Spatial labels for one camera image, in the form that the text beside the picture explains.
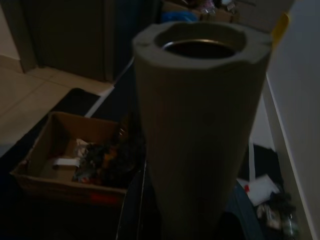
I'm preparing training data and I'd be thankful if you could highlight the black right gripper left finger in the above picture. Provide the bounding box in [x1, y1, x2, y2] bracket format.
[117, 159, 161, 240]

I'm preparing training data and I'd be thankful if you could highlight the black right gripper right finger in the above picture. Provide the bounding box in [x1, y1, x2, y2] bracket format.
[217, 179, 266, 240]

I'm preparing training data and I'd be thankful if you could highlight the large black floor mat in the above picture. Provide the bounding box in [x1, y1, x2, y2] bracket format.
[0, 57, 151, 240]

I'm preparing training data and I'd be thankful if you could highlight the white paper sheet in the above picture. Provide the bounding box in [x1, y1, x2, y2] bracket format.
[236, 174, 279, 207]

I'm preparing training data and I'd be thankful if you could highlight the small clear plastic bottle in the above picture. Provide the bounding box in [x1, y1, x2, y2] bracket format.
[281, 212, 301, 238]

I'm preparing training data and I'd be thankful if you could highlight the cardboard box with red print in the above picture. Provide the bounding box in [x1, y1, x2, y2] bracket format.
[9, 111, 129, 206]

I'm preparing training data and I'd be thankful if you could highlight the grey metal door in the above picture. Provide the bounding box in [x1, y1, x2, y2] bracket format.
[21, 0, 114, 81]

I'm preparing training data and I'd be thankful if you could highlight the blue plastic bag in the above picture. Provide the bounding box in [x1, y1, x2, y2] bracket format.
[161, 11, 199, 24]

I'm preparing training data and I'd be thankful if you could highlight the yellow plastic bin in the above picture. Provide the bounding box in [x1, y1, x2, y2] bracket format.
[271, 12, 290, 42]

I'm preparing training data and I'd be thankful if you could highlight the plain cardboard box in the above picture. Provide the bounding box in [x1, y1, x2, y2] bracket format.
[162, 0, 241, 24]

